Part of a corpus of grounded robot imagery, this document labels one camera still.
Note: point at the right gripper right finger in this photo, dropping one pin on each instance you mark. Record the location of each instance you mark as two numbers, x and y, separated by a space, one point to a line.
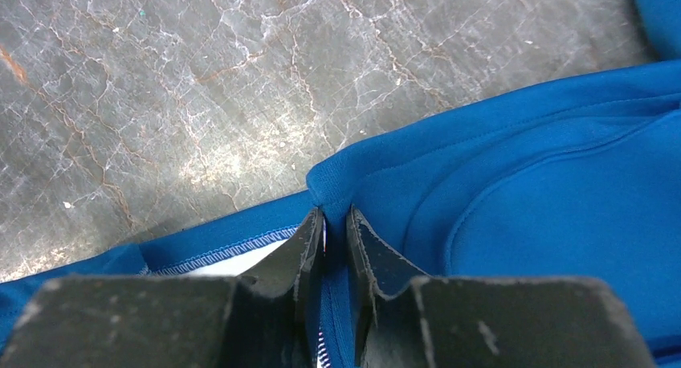
405 317

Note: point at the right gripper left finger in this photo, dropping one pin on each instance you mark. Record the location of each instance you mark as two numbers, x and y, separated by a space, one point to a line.
268 316

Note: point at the blue zip-up jacket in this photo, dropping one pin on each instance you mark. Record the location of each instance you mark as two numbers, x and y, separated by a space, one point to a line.
578 176

